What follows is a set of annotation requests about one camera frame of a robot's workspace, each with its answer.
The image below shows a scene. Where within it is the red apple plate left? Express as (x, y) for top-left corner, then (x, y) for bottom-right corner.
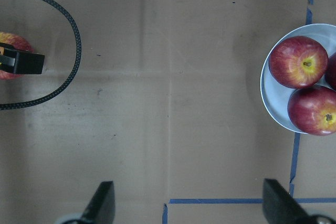
(324, 53), (336, 90)

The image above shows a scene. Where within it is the light blue plate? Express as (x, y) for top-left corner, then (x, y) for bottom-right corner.
(260, 24), (335, 136)

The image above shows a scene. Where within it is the red apple plate near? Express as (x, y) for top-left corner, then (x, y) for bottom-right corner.
(287, 85), (335, 136)

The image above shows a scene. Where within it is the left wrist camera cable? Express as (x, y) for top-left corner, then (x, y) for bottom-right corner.
(0, 0), (82, 111)

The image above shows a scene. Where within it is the red apple plate far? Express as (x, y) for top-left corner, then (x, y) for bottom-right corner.
(268, 36), (329, 89)

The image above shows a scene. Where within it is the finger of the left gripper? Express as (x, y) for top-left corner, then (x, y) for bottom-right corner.
(1, 43), (45, 74)

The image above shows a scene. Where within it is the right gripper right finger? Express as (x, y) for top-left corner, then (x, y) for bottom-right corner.
(262, 178), (336, 224)

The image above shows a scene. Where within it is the red yellow apple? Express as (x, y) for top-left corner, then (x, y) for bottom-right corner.
(1, 31), (34, 80)

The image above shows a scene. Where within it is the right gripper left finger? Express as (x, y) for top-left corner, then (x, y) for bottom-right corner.
(78, 181), (115, 224)

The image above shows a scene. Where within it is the red apple plate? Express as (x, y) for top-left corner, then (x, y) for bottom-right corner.
(324, 53), (336, 90)
(287, 85), (335, 136)
(268, 36), (329, 89)

